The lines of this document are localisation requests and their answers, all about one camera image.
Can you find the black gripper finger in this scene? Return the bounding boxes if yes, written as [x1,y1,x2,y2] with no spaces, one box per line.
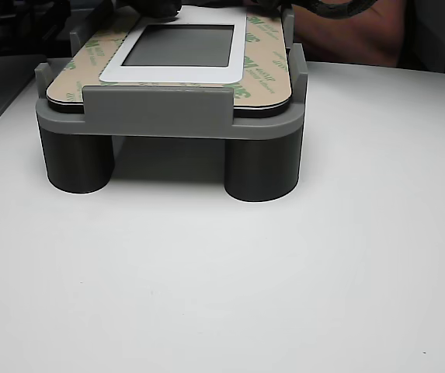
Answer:
[151,0,183,19]

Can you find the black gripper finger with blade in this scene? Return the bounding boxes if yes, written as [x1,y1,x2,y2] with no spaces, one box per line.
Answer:
[119,0,154,16]

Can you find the panel with tan adhesive liner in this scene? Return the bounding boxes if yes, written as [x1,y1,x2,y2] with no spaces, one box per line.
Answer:
[46,4,294,106]

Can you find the bare person forearm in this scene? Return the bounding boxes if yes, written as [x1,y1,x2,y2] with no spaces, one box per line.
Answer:
[295,0,408,69]

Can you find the white panel with gray window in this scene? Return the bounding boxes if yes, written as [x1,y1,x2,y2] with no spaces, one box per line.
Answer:
[98,4,249,85]

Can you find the gray printed fixture stand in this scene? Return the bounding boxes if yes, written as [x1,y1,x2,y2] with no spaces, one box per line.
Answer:
[34,0,309,204]

